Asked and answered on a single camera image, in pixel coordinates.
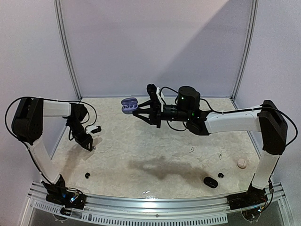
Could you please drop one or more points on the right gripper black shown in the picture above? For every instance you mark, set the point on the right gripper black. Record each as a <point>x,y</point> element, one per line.
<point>156,115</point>

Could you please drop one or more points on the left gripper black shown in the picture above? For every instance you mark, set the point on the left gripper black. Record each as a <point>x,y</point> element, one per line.
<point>85,141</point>

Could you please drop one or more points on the purple earbud charging case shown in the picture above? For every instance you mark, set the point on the purple earbud charging case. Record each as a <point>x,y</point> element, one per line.
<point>129,105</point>

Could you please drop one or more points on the black oval charging case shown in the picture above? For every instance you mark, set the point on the black oval charging case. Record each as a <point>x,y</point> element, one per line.
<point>210,182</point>

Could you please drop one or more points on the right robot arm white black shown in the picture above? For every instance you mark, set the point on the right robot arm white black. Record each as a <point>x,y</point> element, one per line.
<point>265,118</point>

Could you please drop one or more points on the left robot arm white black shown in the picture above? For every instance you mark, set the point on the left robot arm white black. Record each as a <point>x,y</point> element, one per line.
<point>27,128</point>

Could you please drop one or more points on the pink round charging case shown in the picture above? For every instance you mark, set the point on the pink round charging case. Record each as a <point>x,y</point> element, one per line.
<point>242,163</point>

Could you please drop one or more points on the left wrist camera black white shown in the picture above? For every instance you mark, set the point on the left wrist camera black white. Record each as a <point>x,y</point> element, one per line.
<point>93,129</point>

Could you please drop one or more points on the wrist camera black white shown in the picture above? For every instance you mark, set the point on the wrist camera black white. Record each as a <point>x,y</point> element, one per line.
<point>93,129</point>
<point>154,95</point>

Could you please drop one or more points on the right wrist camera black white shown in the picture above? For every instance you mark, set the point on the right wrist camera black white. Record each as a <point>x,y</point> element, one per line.
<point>154,95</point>

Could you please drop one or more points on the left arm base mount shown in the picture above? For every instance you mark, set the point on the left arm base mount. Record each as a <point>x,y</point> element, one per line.
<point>69,198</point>

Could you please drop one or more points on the right aluminium corner post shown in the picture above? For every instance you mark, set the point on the right aluminium corner post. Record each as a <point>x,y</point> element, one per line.
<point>246,49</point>

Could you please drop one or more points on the aluminium corner post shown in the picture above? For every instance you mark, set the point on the aluminium corner post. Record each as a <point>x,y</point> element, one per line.
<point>66,48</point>
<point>246,49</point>

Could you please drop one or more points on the left aluminium corner post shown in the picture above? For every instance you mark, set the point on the left aluminium corner post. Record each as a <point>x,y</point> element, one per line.
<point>66,48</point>

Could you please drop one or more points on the aluminium front rail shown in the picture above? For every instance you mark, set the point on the aluminium front rail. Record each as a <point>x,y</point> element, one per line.
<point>116,211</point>

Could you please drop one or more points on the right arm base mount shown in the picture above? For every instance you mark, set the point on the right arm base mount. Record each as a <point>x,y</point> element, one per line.
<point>251,197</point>

